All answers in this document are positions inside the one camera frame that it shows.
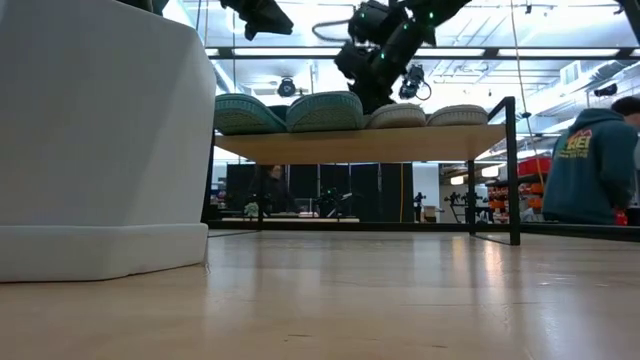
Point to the teal rubber slide sandal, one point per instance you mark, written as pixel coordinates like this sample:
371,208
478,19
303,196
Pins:
325,115
245,117

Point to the red tool cabinet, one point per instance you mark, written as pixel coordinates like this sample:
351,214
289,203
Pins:
621,218

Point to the black ceiling device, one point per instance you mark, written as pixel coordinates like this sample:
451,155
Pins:
606,90

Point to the black round hanging device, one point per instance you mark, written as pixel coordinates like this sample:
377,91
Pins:
286,87

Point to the black background robot arm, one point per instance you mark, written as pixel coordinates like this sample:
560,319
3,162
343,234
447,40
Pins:
332,202

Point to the person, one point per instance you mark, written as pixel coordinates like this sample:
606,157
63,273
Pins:
590,170
277,192

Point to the black partition panels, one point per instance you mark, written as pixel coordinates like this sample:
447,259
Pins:
370,192

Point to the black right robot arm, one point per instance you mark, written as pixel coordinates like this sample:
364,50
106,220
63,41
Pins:
440,10

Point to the black table edge rail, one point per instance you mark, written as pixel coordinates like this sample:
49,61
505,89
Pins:
400,226

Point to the small cardboard box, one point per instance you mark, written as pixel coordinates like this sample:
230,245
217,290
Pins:
430,214

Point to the red storage bins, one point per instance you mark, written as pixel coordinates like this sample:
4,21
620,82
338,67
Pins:
535,166

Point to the black equipment stand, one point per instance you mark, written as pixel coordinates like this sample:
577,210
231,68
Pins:
457,205
419,205

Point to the grey rubber slide sandal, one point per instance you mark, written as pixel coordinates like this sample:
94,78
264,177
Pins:
397,117
457,116

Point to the wooden shelf with black frame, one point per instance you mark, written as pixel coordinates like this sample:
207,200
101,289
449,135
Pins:
360,145

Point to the small green plant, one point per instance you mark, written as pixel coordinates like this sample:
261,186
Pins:
251,210

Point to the white planter pot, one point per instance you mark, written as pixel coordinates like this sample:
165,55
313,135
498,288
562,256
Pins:
100,150

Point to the black overhead camera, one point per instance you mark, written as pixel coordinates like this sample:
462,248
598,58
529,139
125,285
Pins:
415,82

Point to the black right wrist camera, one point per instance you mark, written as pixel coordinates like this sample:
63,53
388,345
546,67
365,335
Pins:
352,62

